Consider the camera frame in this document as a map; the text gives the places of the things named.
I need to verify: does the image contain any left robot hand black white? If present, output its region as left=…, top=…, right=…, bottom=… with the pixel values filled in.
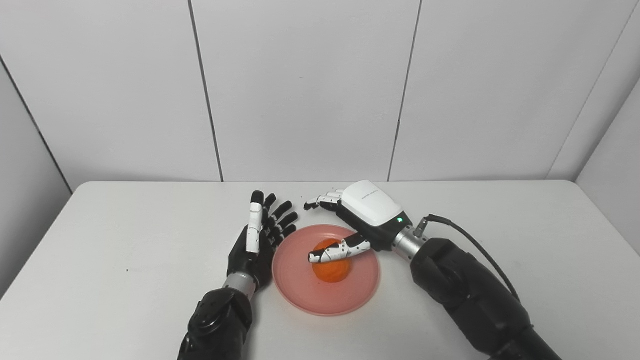
left=226, top=190, right=299, bottom=292

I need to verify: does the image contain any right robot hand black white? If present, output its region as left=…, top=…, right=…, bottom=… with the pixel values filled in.
left=303, top=180, right=414, bottom=264

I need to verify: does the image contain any pink round plate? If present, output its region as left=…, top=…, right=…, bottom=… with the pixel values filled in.
left=272, top=224, right=381, bottom=317

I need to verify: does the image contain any orange fruit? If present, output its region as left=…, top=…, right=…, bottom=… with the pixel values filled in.
left=312, top=238, right=352, bottom=284

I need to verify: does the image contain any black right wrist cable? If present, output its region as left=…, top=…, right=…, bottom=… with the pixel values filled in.
left=414, top=214, right=522, bottom=304

